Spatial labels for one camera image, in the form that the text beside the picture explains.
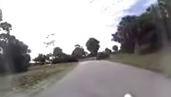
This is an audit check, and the row of trees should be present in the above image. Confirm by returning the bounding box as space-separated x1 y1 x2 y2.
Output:
31 33 122 69

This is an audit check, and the dark bush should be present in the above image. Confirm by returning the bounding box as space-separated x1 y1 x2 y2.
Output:
94 49 112 62

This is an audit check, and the dark hedge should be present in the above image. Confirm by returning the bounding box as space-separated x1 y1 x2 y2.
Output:
51 53 80 66

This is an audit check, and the grey asphalt road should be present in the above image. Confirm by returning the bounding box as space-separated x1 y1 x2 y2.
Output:
0 45 171 97

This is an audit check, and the patchy grass verge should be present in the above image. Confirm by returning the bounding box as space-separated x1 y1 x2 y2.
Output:
0 57 85 97

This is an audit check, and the dense clump of trees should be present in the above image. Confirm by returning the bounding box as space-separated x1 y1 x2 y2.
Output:
105 0 171 60

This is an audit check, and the green grass verge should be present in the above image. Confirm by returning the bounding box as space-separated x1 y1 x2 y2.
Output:
108 43 171 97

